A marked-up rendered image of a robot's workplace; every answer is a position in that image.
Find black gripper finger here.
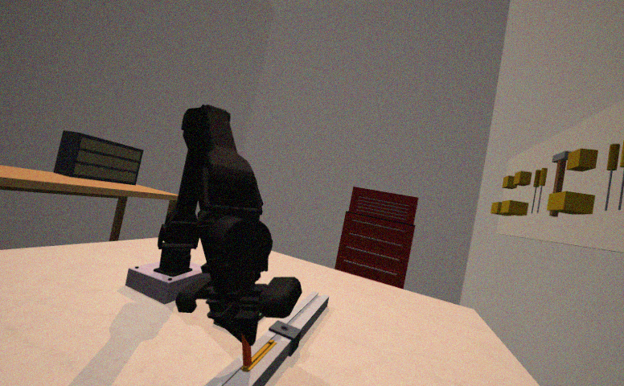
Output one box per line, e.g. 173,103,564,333
207,302,243,343
234,309,260,346

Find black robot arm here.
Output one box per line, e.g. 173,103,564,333
154,105,273,281

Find grey metal rail with slot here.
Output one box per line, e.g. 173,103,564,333
205,290,329,386

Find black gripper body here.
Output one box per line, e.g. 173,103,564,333
175,257,302,318

